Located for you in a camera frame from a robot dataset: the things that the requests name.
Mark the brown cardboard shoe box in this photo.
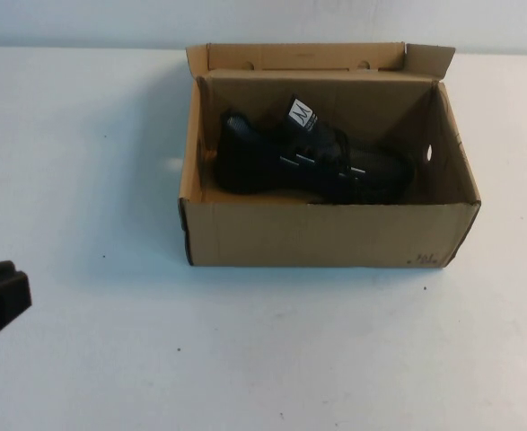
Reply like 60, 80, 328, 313
178, 42, 482, 270

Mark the black mesh sneaker with laces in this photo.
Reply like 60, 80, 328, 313
213, 92, 419, 206

